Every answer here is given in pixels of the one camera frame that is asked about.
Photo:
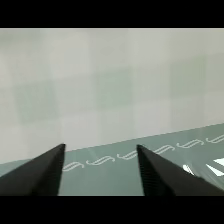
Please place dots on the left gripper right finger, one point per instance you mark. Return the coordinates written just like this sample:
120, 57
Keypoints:
163, 180

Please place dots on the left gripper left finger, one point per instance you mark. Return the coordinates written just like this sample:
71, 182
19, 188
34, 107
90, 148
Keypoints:
41, 176

